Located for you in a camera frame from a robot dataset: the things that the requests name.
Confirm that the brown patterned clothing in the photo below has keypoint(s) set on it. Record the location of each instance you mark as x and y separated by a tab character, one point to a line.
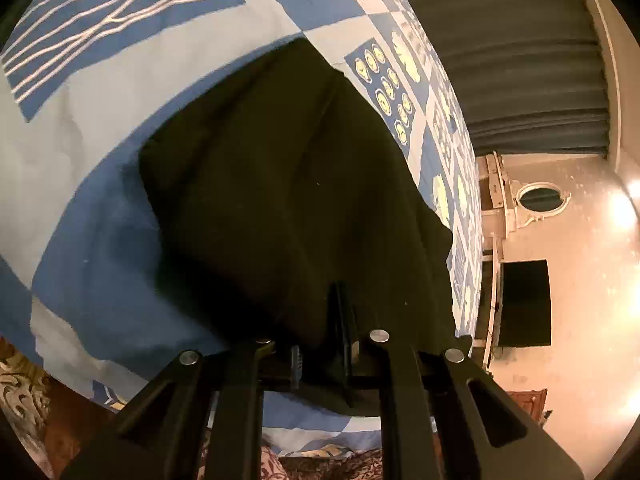
54	422

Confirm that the blue white patterned bedsheet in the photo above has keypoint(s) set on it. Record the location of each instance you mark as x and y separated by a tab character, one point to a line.
85	82

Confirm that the brown wooden cabinet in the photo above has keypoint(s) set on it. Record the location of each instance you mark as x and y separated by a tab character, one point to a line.
533	402

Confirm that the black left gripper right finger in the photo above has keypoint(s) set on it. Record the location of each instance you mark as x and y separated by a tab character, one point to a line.
442	416

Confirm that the white oval mirror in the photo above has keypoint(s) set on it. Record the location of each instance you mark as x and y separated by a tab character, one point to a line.
539	201

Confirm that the dark green curtain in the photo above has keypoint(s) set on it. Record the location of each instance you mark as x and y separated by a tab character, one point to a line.
528	74

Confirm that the black pants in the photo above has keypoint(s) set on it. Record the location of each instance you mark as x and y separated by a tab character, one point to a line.
285	208

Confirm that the black wall television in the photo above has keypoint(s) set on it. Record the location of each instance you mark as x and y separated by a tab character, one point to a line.
525	319

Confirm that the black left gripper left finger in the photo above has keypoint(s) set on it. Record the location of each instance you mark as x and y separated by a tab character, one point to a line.
200	413

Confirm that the white dresser shelf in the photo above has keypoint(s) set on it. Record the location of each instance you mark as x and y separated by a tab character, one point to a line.
497	223

